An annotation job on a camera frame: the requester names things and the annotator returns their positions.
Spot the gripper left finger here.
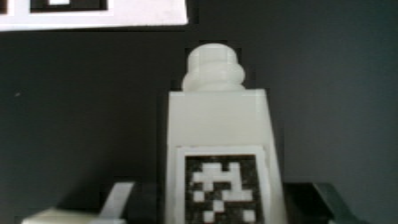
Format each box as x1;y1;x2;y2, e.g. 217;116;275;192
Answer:
21;182;155;224

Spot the white table leg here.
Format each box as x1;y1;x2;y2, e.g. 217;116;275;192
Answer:
165;43;288;224

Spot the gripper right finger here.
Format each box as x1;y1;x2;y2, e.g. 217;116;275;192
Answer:
286;182;370;224

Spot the white marker plate with tags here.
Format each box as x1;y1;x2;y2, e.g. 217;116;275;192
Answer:
0;0;188;32

